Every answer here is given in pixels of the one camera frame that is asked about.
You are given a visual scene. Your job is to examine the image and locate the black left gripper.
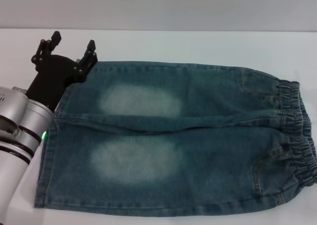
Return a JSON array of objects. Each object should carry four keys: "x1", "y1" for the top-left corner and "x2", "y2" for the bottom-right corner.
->
[{"x1": 26, "y1": 31, "x2": 99, "y2": 111}]

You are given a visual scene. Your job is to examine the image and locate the blue denim shorts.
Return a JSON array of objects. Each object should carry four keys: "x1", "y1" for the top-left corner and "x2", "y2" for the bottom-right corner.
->
[{"x1": 33, "y1": 60, "x2": 317, "y2": 212}]

